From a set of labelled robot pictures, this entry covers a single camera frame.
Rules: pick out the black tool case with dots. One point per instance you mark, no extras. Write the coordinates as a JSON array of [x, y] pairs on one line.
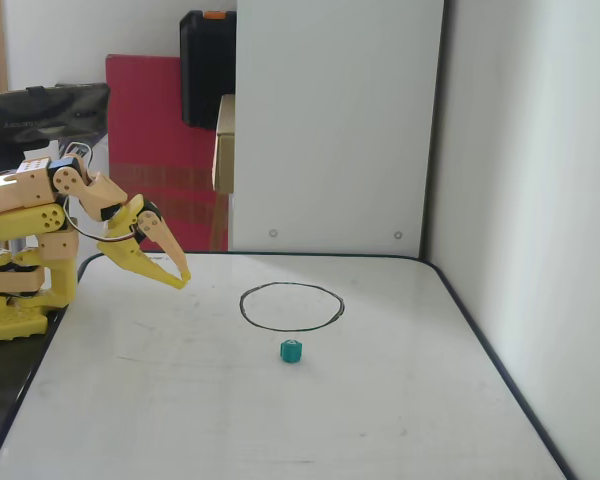
[[207, 70]]

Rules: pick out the black drawn circle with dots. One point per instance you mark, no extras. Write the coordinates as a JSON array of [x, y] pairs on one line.
[[241, 307]]

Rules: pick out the green cube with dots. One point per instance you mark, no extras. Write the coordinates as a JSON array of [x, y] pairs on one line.
[[291, 352]]

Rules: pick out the yellow perforated robot base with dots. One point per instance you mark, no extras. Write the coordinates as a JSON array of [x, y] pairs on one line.
[[10, 320]]

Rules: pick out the cardboard box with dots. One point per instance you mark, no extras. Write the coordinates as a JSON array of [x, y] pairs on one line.
[[225, 150]]

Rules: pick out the yellow and orange robot arm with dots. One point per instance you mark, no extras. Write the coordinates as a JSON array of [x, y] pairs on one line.
[[10, 220]]

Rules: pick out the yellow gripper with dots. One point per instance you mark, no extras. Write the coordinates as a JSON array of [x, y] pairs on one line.
[[128, 221]]

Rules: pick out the black laptop bag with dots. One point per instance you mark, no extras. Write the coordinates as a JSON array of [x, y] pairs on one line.
[[45, 115]]

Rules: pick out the white panel board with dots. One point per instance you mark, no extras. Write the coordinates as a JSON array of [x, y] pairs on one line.
[[330, 125]]

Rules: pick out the red board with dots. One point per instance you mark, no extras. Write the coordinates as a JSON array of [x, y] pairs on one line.
[[150, 150]]

